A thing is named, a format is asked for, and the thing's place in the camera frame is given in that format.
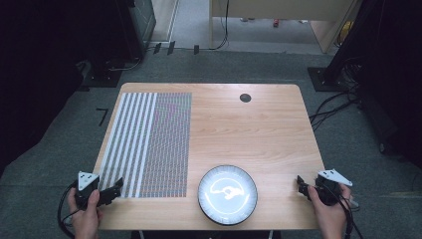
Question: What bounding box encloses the yellow object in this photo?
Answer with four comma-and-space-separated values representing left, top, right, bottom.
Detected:
337, 20, 354, 48

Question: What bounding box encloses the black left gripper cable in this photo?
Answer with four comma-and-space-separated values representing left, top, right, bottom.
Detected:
57, 180, 80, 239

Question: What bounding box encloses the dark grey cabinet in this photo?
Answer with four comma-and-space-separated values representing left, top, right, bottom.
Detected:
127, 0, 157, 51

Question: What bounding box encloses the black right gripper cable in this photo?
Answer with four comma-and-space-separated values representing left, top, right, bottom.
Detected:
322, 183, 366, 239

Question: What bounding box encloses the bundle of black floor cables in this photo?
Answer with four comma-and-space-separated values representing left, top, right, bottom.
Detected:
308, 59, 362, 132

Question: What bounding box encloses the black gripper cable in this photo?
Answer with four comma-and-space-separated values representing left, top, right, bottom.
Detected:
322, 183, 366, 239
57, 180, 80, 239

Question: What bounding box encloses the person's right hand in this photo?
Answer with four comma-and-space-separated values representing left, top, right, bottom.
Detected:
307, 183, 353, 231

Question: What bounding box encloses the striped woven placemat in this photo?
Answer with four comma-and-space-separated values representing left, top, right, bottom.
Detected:
98, 92, 193, 199

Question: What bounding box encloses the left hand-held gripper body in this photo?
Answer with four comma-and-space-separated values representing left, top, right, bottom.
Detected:
74, 170, 101, 211

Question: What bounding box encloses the person's left hand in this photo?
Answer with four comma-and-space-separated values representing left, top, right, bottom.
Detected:
67, 188, 105, 231

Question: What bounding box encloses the light wooden desk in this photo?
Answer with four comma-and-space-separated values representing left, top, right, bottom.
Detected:
208, 0, 363, 55

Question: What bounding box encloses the black stand base plate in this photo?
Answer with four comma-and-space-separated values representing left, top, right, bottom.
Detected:
307, 66, 350, 93
79, 59, 124, 92

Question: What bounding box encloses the black hanging cable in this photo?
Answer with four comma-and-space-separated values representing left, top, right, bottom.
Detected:
208, 0, 231, 52

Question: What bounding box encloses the dark curtain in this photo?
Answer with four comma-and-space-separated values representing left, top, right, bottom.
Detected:
322, 0, 422, 170
0, 0, 147, 177

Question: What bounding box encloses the white plate with black rim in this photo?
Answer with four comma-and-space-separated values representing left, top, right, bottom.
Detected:
197, 164, 260, 227

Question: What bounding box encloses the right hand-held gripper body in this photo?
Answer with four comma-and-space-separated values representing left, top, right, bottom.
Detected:
315, 168, 353, 207

